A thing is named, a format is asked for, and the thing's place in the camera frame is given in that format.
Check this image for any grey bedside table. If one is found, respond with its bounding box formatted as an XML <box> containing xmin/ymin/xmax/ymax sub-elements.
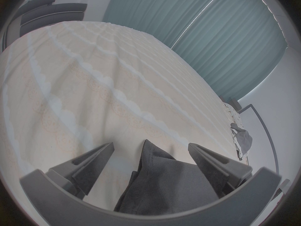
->
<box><xmin>219</xmin><ymin>95</ymin><xmax>242</xmax><ymax>110</ymax></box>

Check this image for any blue-green curtain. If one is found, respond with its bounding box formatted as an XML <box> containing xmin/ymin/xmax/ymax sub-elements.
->
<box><xmin>171</xmin><ymin>0</ymin><xmax>289</xmax><ymax>101</ymax></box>
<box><xmin>102</xmin><ymin>0</ymin><xmax>227</xmax><ymax>49</ymax></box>

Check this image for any pile of clothes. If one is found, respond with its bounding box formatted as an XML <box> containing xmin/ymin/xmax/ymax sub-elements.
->
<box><xmin>230</xmin><ymin>123</ymin><xmax>253</xmax><ymax>161</ymax></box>

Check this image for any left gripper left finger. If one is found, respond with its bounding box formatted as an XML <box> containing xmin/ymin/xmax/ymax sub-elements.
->
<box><xmin>48</xmin><ymin>142</ymin><xmax>115</xmax><ymax>196</ymax></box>

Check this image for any white printed pillow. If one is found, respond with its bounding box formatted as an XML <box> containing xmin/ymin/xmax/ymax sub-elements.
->
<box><xmin>223</xmin><ymin>102</ymin><xmax>245</xmax><ymax>129</ymax></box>

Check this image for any bed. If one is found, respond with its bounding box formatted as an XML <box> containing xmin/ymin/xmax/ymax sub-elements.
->
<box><xmin>0</xmin><ymin>20</ymin><xmax>279</xmax><ymax>212</ymax></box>

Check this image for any black T-shirt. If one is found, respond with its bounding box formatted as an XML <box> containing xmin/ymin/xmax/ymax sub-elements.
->
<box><xmin>114</xmin><ymin>139</ymin><xmax>219</xmax><ymax>216</ymax></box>

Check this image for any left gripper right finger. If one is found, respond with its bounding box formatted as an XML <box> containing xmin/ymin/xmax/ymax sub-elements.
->
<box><xmin>187</xmin><ymin>143</ymin><xmax>253</xmax><ymax>199</ymax></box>

